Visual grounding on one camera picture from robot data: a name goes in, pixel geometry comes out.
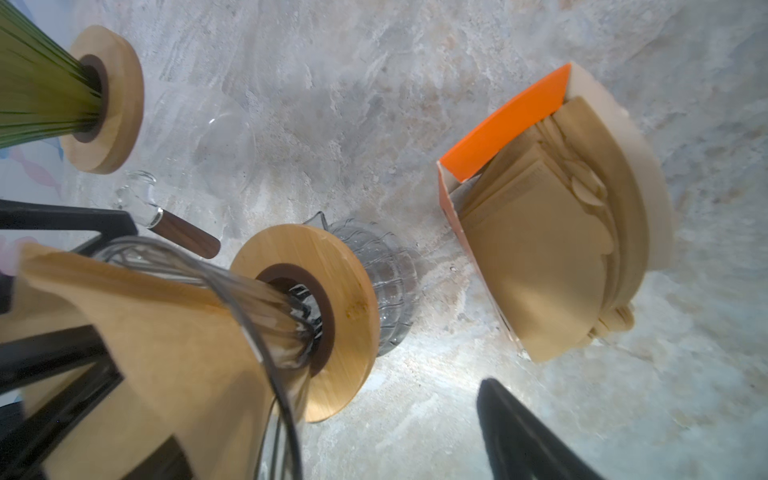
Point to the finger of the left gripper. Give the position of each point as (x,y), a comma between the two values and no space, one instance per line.
(108,225)

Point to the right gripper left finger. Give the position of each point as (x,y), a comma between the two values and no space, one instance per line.
(72,415)

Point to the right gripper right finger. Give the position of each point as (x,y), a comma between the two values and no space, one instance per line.
(518,444)

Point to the clear glass server wooden handle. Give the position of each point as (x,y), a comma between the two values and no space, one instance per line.
(178,184)

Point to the green glass dripper cone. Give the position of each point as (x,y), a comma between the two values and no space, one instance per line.
(45,91)

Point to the grey glass dripper cone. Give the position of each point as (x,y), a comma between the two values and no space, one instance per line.
(274,325)

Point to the orange coffee filter pack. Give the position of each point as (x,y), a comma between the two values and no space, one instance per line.
(562,206)

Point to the grey glass carafe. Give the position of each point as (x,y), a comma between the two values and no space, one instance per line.
(390,268)

